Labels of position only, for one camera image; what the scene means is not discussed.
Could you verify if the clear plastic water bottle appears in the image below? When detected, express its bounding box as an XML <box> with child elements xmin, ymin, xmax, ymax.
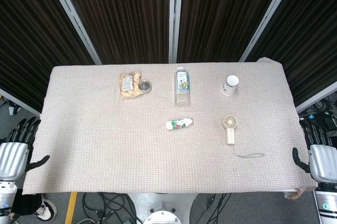
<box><xmin>173</xmin><ymin>66</ymin><xmax>191</xmax><ymax>108</ymax></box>

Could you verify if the black and white sneaker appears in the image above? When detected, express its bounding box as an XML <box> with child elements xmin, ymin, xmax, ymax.
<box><xmin>33</xmin><ymin>198</ymin><xmax>58</xmax><ymax>222</ymax></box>

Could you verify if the grey aluminium partition post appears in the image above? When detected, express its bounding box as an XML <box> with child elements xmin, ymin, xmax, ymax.
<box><xmin>43</xmin><ymin>0</ymin><xmax>102</xmax><ymax>65</ymax></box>
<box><xmin>168</xmin><ymin>0</ymin><xmax>184</xmax><ymax>64</ymax></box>
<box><xmin>239</xmin><ymin>0</ymin><xmax>301</xmax><ymax>63</ymax></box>

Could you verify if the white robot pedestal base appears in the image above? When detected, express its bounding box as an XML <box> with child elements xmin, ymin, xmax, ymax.
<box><xmin>125</xmin><ymin>192</ymin><xmax>205</xmax><ymax>224</ymax></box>

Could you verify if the yellow snack bag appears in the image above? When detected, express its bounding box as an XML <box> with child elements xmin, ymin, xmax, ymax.
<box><xmin>118</xmin><ymin>71</ymin><xmax>144</xmax><ymax>101</ymax></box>

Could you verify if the dark brown curtain panel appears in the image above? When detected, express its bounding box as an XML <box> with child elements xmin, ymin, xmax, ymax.
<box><xmin>57</xmin><ymin>0</ymin><xmax>172</xmax><ymax>65</ymax></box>
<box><xmin>246</xmin><ymin>0</ymin><xmax>337</xmax><ymax>107</ymax></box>
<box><xmin>0</xmin><ymin>0</ymin><xmax>96</xmax><ymax>112</ymax></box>
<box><xmin>176</xmin><ymin>0</ymin><xmax>288</xmax><ymax>63</ymax></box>

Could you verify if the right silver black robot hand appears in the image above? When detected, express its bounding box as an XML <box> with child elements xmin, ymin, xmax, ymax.
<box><xmin>292</xmin><ymin>118</ymin><xmax>337</xmax><ymax>184</ymax></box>

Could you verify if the black cable bundle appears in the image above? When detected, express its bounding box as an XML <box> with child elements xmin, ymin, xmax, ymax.
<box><xmin>82</xmin><ymin>192</ymin><xmax>138</xmax><ymax>224</ymax></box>
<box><xmin>194</xmin><ymin>192</ymin><xmax>233</xmax><ymax>224</ymax></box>
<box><xmin>299</xmin><ymin>97</ymin><xmax>337</xmax><ymax>131</ymax></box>

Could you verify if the small white green-label bottle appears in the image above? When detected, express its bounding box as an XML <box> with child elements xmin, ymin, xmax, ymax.
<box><xmin>165</xmin><ymin>118</ymin><xmax>194</xmax><ymax>130</ymax></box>

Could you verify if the grey aluminium partition rail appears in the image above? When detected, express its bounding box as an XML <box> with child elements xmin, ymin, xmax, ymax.
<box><xmin>294</xmin><ymin>80</ymin><xmax>337</xmax><ymax>114</ymax></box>
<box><xmin>0</xmin><ymin>87</ymin><xmax>42</xmax><ymax>117</ymax></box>

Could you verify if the black trouser leg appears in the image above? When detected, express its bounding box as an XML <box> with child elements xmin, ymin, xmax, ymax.
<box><xmin>11</xmin><ymin>193</ymin><xmax>44</xmax><ymax>217</ymax></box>

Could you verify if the white handheld fan with strap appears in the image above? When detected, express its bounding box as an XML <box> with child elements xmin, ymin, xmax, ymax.
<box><xmin>223</xmin><ymin>114</ymin><xmax>265</xmax><ymax>159</ymax></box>

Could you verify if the yellow floor tape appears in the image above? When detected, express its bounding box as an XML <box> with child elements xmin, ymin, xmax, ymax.
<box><xmin>64</xmin><ymin>191</ymin><xmax>78</xmax><ymax>224</ymax></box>

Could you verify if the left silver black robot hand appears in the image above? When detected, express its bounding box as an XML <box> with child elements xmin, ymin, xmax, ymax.
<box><xmin>0</xmin><ymin>117</ymin><xmax>51</xmax><ymax>181</ymax></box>

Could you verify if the beige waffle-weave tablecloth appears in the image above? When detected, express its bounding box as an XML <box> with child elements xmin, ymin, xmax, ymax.
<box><xmin>22</xmin><ymin>57</ymin><xmax>318</xmax><ymax>196</ymax></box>

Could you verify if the white paper cup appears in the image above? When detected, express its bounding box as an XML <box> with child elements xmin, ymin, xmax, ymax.
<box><xmin>220</xmin><ymin>75</ymin><xmax>240</xmax><ymax>97</ymax></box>

